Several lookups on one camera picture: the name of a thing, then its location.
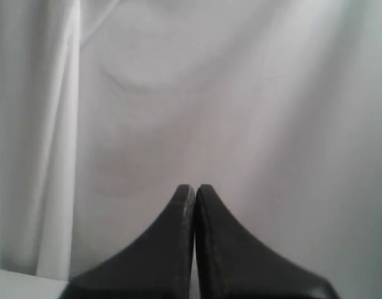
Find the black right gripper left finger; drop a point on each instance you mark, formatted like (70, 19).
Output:
(157, 264)

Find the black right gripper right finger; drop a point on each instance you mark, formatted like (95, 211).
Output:
(232, 263)

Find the white backdrop curtain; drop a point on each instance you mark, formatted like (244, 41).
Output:
(106, 106)

